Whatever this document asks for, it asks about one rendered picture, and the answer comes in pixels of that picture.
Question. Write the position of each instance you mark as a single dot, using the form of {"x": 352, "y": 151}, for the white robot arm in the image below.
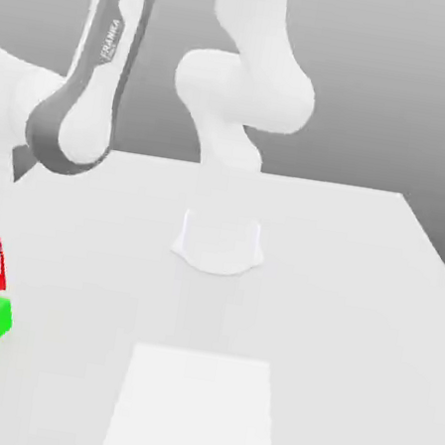
{"x": 242, "y": 89}

